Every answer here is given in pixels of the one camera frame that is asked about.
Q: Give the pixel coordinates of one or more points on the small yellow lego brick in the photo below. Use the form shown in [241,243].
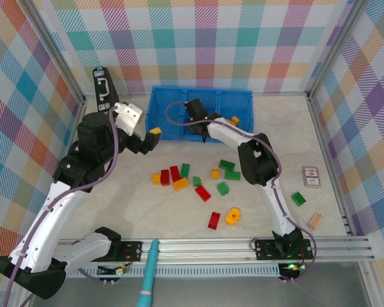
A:
[155,130]
[215,173]
[156,178]

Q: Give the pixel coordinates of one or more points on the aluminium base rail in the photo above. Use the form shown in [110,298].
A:
[195,252]

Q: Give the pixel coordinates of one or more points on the small green lego brick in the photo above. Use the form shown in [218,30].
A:
[196,181]

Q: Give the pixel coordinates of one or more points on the aluminium side rail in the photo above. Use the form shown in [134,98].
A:
[323,144]
[81,107]

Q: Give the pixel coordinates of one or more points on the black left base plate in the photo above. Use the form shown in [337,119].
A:
[132,249]

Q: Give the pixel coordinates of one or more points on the blue three-compartment plastic bin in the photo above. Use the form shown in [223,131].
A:
[233,102]

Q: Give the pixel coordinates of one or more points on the round yellow lego piece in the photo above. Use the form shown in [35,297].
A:
[233,216]

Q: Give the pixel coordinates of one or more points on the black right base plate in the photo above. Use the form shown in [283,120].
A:
[265,249]

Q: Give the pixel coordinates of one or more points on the aluminium frame post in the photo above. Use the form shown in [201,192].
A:
[56,54]
[336,48]

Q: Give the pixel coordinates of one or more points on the red lego brick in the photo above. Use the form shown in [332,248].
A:
[164,176]
[202,193]
[175,173]
[214,220]

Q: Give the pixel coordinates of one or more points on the small printed card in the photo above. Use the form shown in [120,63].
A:
[311,176]

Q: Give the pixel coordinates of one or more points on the long yellow lego brick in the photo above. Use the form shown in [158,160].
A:
[180,184]

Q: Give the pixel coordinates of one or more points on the teal pen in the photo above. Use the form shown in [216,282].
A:
[148,272]

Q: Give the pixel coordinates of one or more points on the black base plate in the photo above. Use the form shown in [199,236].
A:
[265,249]
[132,249]

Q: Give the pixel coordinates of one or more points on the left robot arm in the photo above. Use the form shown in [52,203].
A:
[51,217]

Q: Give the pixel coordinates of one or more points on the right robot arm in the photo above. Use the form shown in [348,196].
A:
[256,166]

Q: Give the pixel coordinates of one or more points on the small wooden block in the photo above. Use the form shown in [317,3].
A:
[315,220]

